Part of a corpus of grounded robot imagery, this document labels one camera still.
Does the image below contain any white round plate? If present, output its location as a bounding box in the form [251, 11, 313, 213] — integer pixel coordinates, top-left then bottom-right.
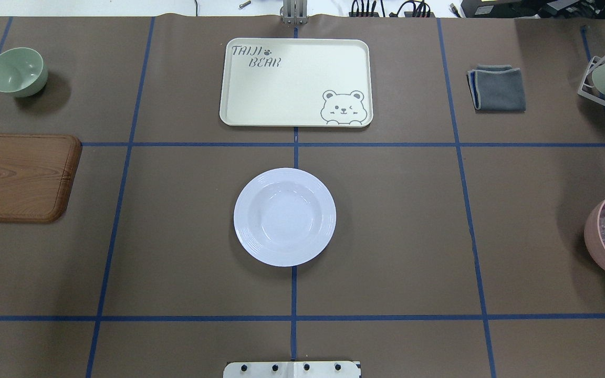
[233, 167, 338, 267]

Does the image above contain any cream bear serving tray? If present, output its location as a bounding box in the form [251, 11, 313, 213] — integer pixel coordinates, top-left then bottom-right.
[219, 38, 373, 128]

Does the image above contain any folded grey cloth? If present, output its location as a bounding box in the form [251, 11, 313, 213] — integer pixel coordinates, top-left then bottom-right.
[467, 65, 526, 112]

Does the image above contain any wooden cutting board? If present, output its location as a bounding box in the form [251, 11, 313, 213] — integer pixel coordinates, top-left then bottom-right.
[0, 133, 82, 223]

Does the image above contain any green ceramic bowl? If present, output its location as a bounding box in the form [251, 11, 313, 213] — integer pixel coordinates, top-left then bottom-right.
[0, 47, 48, 98]

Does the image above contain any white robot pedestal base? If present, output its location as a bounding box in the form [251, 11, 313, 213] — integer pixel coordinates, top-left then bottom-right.
[223, 361, 362, 377]

